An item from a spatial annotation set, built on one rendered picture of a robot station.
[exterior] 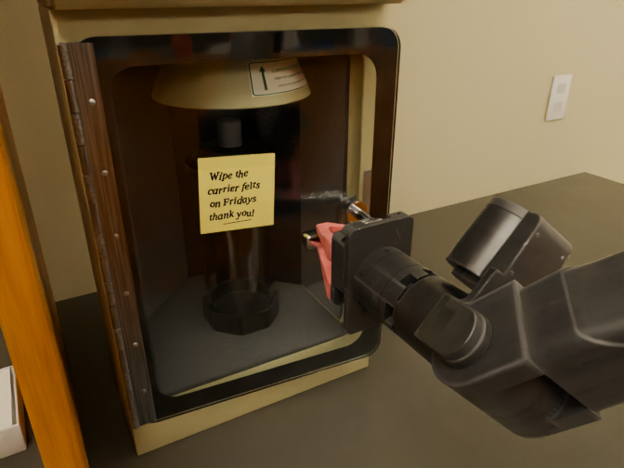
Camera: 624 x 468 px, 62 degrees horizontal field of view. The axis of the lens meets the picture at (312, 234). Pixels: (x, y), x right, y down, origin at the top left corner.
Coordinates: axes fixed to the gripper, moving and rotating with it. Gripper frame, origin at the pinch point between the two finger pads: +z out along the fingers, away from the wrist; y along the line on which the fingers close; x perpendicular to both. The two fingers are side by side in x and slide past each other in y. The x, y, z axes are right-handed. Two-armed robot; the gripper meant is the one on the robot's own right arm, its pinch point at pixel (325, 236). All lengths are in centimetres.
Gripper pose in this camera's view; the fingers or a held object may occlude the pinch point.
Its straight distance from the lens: 52.1
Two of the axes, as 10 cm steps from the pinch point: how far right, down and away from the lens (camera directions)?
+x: -8.7, 2.1, -4.4
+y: 0.0, -9.0, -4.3
